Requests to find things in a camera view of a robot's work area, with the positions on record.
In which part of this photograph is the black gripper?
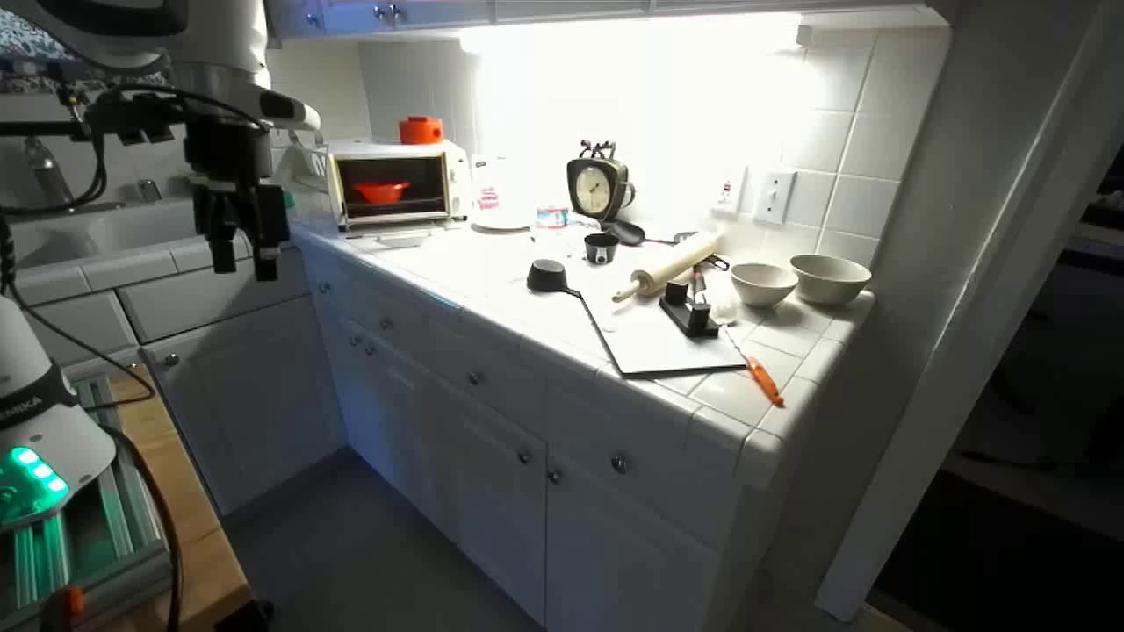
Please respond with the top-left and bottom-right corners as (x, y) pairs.
(182, 110), (295, 285)

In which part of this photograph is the glass oven door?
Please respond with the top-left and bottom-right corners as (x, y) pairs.
(336, 206), (469, 252)

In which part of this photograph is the white toaster oven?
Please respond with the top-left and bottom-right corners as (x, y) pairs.
(331, 138), (469, 235)

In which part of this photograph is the small beige ceramic bowl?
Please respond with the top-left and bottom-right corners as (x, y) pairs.
(727, 259), (801, 312)

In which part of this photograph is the large beige ceramic bowl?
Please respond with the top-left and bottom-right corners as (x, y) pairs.
(788, 252), (873, 312)

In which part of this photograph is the white sink basin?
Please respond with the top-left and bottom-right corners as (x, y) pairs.
(0, 188), (295, 295)

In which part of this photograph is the white sink cabinet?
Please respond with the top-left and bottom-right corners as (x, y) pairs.
(0, 259), (348, 521)

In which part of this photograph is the white bottle red label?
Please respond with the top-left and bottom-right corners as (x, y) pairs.
(468, 151), (513, 221)

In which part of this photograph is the green lit device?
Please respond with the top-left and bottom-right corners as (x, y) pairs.
(0, 454), (168, 624)

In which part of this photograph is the wooden robot platform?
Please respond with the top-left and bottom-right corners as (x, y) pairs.
(103, 371), (256, 630)

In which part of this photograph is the floral patterned cloth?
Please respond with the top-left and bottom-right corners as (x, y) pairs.
(0, 10), (82, 83)

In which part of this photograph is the clear drinking glass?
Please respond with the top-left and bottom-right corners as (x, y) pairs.
(531, 204), (571, 257)

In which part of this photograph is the white base cabinet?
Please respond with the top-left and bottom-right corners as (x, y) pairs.
(293, 225), (822, 632)

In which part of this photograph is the black table clock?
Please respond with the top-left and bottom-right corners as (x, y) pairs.
(561, 138), (641, 225)

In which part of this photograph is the small black cup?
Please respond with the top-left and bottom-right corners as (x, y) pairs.
(581, 228), (622, 267)

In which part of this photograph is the black ladle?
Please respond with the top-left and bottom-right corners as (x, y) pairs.
(609, 215), (698, 248)

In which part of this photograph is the orange clamp knob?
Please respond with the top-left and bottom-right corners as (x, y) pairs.
(38, 582), (91, 632)

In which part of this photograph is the white cutting board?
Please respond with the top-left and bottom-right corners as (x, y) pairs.
(564, 259), (753, 384)

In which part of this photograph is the wooden rolling pin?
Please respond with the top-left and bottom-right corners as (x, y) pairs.
(609, 228), (729, 309)

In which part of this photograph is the under-cabinet light strip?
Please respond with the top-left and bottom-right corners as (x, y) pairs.
(454, 10), (812, 63)

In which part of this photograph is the dark pepper grinder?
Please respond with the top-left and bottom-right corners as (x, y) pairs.
(681, 257), (721, 336)

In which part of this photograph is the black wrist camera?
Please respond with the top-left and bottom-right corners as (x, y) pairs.
(83, 88), (191, 151)

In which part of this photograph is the black horizontal bar mount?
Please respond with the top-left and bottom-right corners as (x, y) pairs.
(0, 115), (91, 144)

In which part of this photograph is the black long-handled scoop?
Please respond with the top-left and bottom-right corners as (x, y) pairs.
(523, 257), (624, 380)

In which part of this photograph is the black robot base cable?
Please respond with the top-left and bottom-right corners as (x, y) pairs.
(0, 215), (185, 632)

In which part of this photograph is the white wall switch plate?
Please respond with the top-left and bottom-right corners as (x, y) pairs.
(709, 161), (753, 221)

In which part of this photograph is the white wall outlet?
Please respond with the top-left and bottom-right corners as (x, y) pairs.
(753, 168), (801, 228)

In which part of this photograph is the orange-handled peeler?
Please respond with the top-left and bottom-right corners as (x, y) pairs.
(722, 330), (789, 410)

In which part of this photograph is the white door frame post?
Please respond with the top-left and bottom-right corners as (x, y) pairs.
(816, 0), (1124, 624)

